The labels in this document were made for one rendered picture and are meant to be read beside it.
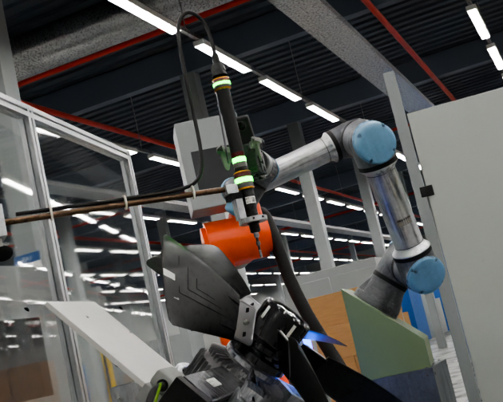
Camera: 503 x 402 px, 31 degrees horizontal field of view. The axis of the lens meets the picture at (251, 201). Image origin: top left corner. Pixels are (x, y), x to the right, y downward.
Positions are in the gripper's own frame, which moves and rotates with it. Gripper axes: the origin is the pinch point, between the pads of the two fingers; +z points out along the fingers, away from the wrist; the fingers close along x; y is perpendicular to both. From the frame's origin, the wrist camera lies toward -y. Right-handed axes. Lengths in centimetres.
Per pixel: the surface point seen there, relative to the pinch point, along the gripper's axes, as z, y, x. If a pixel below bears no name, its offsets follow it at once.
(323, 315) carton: -803, 31, 109
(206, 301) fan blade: 32, 38, 7
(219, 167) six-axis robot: -371, -74, 90
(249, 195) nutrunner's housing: 4.6, 14.6, -1.3
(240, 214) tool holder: 6.2, 18.8, 1.5
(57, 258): -39, 10, 70
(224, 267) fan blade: 1.3, 29.5, 9.4
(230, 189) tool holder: 6.9, 12.3, 2.5
